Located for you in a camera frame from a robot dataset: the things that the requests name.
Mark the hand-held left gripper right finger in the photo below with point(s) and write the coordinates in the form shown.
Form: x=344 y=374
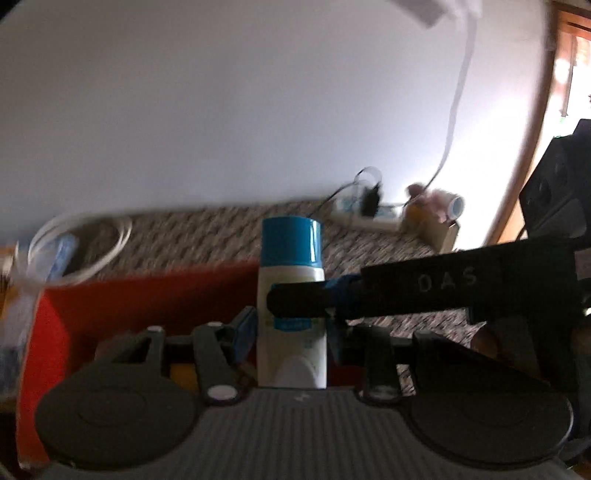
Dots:
x=337 y=344

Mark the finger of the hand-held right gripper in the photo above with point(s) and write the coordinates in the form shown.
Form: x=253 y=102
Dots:
x=295 y=300

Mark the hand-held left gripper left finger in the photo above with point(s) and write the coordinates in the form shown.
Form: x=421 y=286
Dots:
x=244 y=332

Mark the white tube with blue cap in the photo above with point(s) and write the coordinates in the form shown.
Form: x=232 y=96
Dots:
x=291 y=249

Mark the red cardboard box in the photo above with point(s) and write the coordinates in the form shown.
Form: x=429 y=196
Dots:
x=92 y=304

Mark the small brown cardboard box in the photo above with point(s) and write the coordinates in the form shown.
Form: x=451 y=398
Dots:
x=438 y=235

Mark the white power strip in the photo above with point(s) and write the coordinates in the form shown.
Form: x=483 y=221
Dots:
x=383 y=224

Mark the pink plush toy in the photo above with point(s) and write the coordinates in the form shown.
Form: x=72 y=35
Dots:
x=436 y=201

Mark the brown floral patterned cloth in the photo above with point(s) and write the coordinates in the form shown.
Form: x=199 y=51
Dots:
x=207 y=235

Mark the black charger plug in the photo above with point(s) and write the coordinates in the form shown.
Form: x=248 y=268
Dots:
x=371 y=201

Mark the wooden door frame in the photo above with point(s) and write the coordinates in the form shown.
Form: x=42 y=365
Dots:
x=526 y=157

